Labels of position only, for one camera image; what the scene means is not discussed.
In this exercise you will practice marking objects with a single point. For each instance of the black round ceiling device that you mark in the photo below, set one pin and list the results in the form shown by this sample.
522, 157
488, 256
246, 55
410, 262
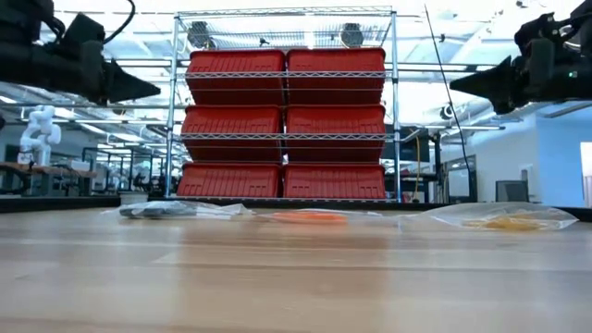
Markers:
447, 112

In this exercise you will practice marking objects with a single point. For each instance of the red plastic bin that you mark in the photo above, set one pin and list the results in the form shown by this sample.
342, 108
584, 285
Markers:
335, 120
226, 180
231, 120
335, 62
333, 180
236, 62

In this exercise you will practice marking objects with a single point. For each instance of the black framed screen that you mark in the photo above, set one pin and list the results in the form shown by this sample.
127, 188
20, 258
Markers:
460, 182

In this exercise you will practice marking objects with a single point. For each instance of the black pole stand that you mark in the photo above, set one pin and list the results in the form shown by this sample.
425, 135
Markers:
437, 162

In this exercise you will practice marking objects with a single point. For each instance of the dark monitor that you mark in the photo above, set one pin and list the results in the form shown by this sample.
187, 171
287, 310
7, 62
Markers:
512, 192

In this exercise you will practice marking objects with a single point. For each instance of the wooden workbench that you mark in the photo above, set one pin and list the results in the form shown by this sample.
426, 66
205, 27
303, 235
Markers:
46, 170

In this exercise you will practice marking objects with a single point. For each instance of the black metal table frame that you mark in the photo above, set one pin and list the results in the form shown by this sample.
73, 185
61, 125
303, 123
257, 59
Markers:
46, 203

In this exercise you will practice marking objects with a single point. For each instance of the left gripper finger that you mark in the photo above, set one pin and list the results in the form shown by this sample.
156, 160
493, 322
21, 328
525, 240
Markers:
122, 88

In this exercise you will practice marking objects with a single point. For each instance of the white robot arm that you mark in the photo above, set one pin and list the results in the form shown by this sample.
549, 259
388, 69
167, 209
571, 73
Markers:
41, 125

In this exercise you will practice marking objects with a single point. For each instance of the round grey fan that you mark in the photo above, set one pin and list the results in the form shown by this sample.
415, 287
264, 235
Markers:
351, 34
199, 34

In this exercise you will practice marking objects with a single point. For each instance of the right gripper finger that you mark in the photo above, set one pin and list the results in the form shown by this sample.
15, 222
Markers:
495, 88

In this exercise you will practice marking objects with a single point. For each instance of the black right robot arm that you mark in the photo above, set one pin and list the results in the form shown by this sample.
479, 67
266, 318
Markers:
583, 14

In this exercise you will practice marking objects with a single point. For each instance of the clear plastic zip bag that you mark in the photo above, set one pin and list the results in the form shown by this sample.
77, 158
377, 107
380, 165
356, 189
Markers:
217, 210
444, 215
370, 217

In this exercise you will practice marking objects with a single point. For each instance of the yellow rubber band bundle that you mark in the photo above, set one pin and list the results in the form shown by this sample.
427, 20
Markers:
504, 224

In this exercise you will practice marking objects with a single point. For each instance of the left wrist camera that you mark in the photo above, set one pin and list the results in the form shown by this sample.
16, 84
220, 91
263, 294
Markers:
83, 30

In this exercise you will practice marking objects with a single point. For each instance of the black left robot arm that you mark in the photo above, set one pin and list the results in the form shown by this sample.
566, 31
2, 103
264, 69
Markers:
18, 65

